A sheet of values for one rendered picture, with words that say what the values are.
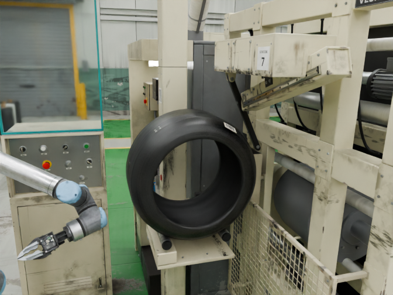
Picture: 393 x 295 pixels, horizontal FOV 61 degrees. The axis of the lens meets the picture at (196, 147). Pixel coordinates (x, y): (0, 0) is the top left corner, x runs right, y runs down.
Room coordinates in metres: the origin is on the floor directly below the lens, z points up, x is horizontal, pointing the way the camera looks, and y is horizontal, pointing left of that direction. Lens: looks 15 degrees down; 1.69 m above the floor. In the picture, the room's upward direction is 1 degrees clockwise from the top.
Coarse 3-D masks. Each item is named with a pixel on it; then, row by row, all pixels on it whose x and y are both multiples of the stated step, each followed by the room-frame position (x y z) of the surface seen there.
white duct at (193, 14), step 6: (192, 0) 2.21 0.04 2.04; (198, 0) 2.18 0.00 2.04; (210, 0) 2.21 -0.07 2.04; (192, 6) 2.23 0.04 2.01; (198, 6) 2.20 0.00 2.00; (192, 12) 2.24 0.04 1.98; (198, 12) 2.23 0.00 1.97; (204, 12) 2.24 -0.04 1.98; (192, 18) 2.26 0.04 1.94; (198, 18) 2.25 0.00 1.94; (204, 18) 2.27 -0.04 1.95; (192, 24) 2.28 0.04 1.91; (204, 24) 2.31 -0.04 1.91
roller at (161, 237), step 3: (159, 234) 1.39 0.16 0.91; (159, 237) 1.38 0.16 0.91; (162, 237) 1.35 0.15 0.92; (165, 237) 1.35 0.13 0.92; (168, 237) 1.36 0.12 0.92; (162, 240) 1.33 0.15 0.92; (165, 240) 1.32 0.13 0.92; (168, 240) 1.33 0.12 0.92; (162, 243) 1.32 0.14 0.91; (165, 243) 1.31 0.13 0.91; (168, 243) 1.32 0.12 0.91; (171, 243) 1.32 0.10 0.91; (162, 246) 1.31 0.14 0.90; (165, 246) 1.31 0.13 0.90; (168, 246) 1.32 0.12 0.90; (165, 249) 1.31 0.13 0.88
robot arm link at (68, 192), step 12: (0, 156) 1.38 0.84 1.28; (12, 156) 1.40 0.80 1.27; (0, 168) 1.35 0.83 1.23; (12, 168) 1.34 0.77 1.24; (24, 168) 1.35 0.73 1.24; (36, 168) 1.36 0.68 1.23; (24, 180) 1.33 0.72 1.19; (36, 180) 1.32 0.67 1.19; (48, 180) 1.32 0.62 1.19; (60, 180) 1.32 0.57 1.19; (48, 192) 1.30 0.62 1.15; (60, 192) 1.28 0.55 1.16; (72, 192) 1.28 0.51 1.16; (84, 192) 1.36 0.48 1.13; (72, 204) 1.31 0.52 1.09
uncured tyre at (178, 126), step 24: (168, 120) 1.39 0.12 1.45; (192, 120) 1.36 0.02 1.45; (216, 120) 1.40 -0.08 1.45; (144, 144) 1.32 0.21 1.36; (168, 144) 1.30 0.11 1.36; (216, 144) 1.67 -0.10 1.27; (240, 144) 1.39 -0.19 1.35; (144, 168) 1.28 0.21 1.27; (240, 168) 1.41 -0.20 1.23; (144, 192) 1.27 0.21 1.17; (216, 192) 1.65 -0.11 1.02; (240, 192) 1.40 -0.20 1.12; (144, 216) 1.29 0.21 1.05; (168, 216) 1.54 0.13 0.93; (192, 216) 1.58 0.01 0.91; (216, 216) 1.52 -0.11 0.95
